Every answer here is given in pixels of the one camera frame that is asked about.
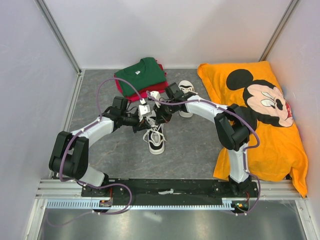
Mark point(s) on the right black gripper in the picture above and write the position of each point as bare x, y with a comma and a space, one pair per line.
160, 117

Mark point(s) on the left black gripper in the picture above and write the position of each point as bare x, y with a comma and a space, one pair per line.
140, 126

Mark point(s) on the white shoelace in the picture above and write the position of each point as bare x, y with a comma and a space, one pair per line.
154, 135

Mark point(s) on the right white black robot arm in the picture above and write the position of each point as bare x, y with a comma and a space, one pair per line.
232, 129

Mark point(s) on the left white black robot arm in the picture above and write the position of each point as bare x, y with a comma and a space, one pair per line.
70, 154

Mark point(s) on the dark red folded t-shirt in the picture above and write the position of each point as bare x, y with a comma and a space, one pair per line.
160, 86

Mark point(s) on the pink folded t-shirt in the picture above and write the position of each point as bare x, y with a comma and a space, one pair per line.
135, 97

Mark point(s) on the green folded t-shirt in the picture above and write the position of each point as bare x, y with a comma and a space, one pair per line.
140, 76

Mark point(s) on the white tape scrap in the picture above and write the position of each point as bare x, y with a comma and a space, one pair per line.
169, 192

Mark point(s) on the orange Mickey Mouse pillow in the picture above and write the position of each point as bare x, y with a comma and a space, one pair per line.
277, 150

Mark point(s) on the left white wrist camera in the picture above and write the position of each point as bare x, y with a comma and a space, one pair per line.
143, 111

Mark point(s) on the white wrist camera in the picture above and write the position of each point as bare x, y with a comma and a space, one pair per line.
153, 96
143, 111

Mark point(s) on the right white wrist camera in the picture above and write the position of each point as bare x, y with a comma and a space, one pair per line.
153, 96

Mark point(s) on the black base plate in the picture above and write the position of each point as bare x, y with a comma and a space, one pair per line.
183, 192

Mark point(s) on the grey slotted cable duct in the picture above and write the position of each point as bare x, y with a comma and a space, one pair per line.
222, 204

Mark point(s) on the left aluminium corner post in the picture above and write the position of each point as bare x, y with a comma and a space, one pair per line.
43, 7

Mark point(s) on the aluminium corner post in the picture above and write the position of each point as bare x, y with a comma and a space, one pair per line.
289, 11
43, 7

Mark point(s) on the right aluminium corner post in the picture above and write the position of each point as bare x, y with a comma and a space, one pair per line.
289, 11

